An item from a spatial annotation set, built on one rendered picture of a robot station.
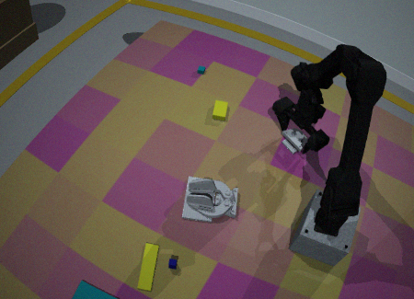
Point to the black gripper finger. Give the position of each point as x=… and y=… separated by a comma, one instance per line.
x=284, y=121
x=306, y=148

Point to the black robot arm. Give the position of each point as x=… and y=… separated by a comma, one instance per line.
x=365, y=81

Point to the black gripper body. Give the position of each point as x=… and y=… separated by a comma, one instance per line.
x=303, y=119

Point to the yellow rectangular block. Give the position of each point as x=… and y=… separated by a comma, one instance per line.
x=219, y=110

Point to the yellow flat bar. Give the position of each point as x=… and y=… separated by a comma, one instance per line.
x=148, y=267

